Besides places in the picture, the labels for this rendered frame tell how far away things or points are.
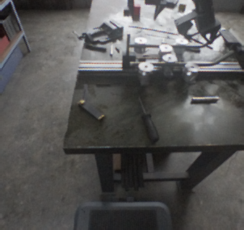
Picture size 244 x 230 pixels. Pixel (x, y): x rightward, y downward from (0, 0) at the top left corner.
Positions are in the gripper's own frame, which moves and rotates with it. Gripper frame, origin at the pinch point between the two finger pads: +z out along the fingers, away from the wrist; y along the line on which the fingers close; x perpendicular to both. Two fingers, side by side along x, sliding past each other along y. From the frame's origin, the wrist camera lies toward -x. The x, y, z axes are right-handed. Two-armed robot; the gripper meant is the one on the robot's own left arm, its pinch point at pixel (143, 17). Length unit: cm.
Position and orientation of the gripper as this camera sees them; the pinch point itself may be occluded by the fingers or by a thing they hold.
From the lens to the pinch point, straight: 72.5
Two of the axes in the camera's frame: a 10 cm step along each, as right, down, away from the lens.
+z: -0.4, 5.0, 8.7
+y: -10.0, 0.1, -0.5
